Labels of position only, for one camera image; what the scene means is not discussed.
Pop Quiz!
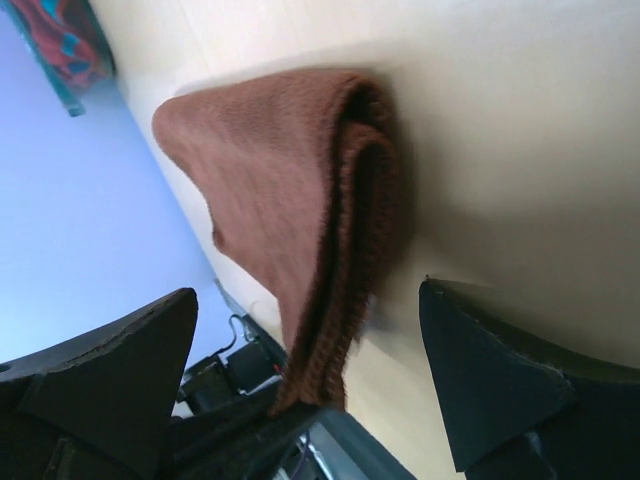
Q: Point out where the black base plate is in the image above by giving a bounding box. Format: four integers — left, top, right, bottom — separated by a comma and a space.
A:
169, 329, 421, 480

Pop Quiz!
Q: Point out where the brown towel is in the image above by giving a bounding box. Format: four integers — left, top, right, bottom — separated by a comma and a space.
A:
152, 69, 399, 411

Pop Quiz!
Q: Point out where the teal plastic bin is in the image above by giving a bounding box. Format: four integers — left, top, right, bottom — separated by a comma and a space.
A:
1, 0, 116, 117

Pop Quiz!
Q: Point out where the red towel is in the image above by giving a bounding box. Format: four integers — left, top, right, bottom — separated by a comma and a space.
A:
8, 0, 114, 90

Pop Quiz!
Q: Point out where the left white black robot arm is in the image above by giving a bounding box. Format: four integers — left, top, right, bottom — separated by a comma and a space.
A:
177, 342, 282, 415

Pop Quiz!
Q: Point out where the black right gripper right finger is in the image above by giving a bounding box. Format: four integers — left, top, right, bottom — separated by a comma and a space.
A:
419, 278, 639, 479

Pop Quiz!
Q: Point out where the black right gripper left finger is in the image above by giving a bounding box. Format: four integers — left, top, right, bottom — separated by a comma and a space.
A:
1, 288, 198, 479

